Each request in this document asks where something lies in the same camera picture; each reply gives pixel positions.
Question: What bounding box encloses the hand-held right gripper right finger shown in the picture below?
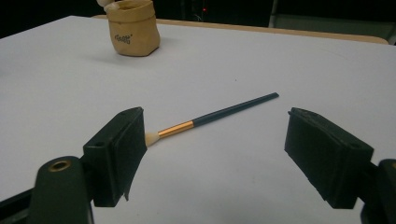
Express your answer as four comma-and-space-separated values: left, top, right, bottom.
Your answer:
284, 106, 375, 210

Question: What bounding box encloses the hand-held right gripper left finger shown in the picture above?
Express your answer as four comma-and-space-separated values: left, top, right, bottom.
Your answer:
82, 106, 149, 208

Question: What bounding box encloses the dark green paint brush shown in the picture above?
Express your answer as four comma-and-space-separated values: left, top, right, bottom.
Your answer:
145, 91, 280, 147

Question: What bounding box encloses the tan paper pen holder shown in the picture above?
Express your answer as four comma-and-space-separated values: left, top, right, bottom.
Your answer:
106, 0, 162, 58

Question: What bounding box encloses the white table sheet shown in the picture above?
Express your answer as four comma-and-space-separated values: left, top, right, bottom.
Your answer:
0, 15, 396, 224

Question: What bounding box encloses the wooden table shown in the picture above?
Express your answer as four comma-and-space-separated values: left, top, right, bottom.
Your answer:
91, 14, 390, 46

